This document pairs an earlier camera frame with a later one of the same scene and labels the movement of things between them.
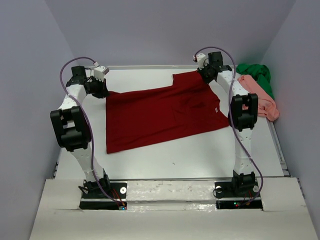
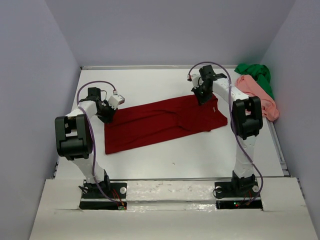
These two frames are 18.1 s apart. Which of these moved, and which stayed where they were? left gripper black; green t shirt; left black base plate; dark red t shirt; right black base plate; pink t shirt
Moved: left gripper black; dark red t shirt
Stayed: pink t shirt; green t shirt; right black base plate; left black base plate
